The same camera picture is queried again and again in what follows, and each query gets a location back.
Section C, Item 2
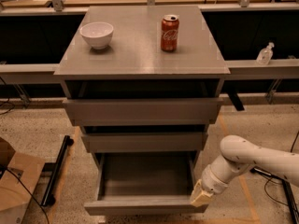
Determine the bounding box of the black cable right floor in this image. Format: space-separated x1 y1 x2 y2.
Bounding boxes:
250 137 299 207

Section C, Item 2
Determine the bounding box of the grey middle drawer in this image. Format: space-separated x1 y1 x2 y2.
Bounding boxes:
82 125 207 153

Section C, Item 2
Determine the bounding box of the black bar stand right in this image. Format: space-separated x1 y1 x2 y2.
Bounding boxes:
282 181 299 224

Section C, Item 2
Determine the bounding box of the grey bottom drawer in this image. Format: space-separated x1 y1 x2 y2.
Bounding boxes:
84 152 206 216

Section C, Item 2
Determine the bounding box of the black bar stand left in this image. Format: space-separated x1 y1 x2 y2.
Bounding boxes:
41 135 74 206

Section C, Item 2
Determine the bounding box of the grey top drawer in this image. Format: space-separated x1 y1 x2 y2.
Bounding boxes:
63 98 222 126

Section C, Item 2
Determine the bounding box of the black cable on box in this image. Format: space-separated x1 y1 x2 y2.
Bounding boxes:
0 164 50 224

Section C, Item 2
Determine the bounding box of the cardboard box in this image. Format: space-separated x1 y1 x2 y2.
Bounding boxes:
0 138 45 224

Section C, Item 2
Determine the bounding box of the grey metal rail frame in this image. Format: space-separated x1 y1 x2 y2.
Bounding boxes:
1 3 299 97

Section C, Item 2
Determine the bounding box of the black bar stand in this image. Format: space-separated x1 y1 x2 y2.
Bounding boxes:
282 181 299 224
41 135 74 206

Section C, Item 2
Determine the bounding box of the grey drawer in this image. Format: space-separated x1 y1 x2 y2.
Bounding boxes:
63 98 222 126
82 125 207 153
84 152 206 216

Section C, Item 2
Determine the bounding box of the white ceramic bowl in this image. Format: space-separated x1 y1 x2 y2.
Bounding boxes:
79 21 114 49

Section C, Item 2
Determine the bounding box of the red cola can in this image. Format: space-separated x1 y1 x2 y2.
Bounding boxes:
161 14 179 52

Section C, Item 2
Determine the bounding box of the grey drawer cabinet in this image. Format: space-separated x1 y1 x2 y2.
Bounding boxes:
53 5 231 161

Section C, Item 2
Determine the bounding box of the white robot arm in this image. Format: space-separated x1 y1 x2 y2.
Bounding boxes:
190 135 299 207

